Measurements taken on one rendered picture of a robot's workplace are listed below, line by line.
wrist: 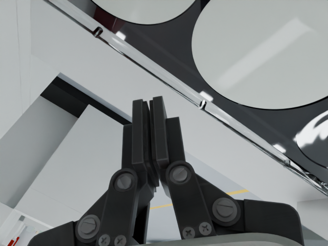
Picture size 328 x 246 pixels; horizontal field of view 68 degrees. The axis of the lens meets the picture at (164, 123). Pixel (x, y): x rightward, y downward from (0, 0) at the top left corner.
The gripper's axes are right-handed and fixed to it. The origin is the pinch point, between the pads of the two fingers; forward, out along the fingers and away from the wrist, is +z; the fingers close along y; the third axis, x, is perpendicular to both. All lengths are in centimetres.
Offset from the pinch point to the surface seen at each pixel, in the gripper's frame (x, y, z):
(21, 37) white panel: -5.1, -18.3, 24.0
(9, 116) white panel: -20.4, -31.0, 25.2
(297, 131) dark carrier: -6.9, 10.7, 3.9
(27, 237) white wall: -611, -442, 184
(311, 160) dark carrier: -10.8, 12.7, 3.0
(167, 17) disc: 2.3, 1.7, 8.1
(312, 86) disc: -2.0, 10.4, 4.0
